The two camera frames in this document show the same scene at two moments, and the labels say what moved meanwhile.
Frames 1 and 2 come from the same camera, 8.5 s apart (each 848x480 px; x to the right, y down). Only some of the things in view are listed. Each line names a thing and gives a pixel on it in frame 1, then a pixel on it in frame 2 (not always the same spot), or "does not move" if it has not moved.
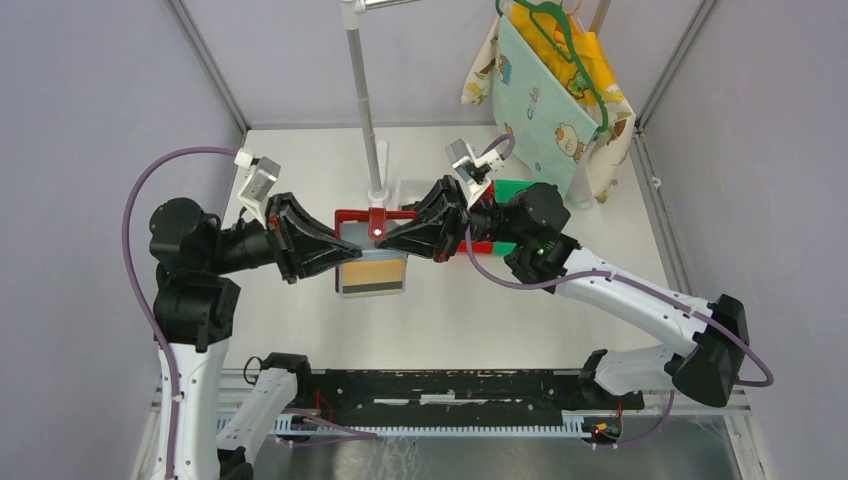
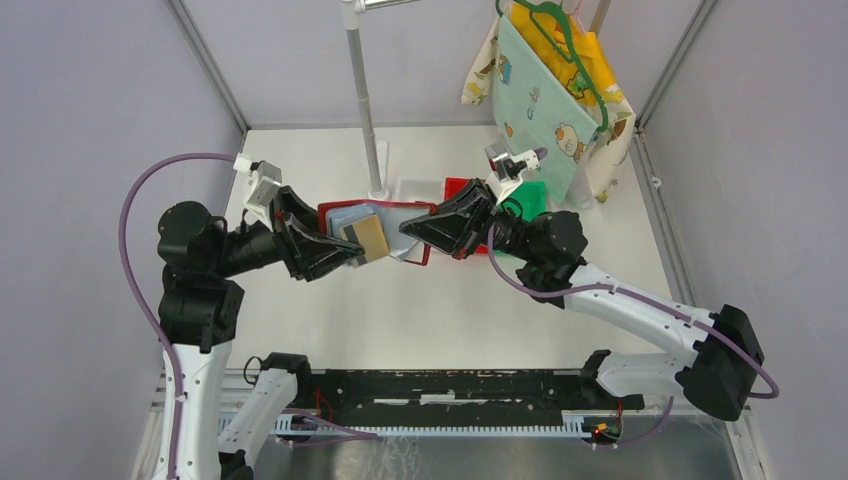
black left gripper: x=303 y=254 does not move
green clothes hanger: x=573 y=60 does not move
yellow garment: x=591 y=51 does not move
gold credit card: x=377 y=276 -> x=367 y=234
